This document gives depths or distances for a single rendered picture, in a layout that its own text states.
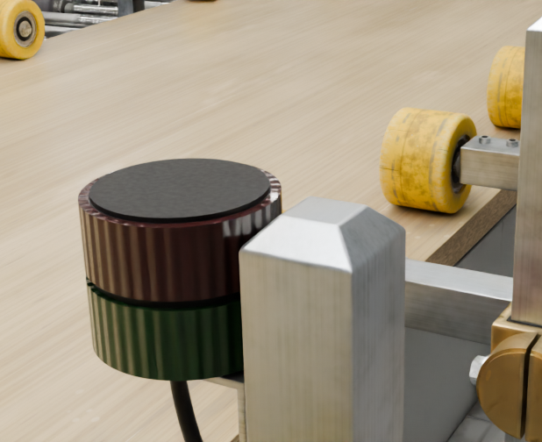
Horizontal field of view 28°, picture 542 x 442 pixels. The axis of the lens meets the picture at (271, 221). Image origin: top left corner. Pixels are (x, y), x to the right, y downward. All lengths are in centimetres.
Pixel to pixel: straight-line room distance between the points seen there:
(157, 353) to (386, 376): 7
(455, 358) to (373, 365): 79
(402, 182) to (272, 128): 29
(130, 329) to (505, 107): 81
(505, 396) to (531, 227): 8
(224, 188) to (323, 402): 7
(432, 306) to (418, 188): 25
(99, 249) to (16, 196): 67
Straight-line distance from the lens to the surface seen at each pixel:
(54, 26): 221
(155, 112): 121
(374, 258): 29
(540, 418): 55
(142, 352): 32
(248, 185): 32
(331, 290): 29
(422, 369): 101
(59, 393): 65
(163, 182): 33
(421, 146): 86
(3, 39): 149
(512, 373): 54
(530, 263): 55
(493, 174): 86
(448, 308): 62
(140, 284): 31
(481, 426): 114
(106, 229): 31
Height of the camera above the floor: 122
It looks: 21 degrees down
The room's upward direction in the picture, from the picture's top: 2 degrees counter-clockwise
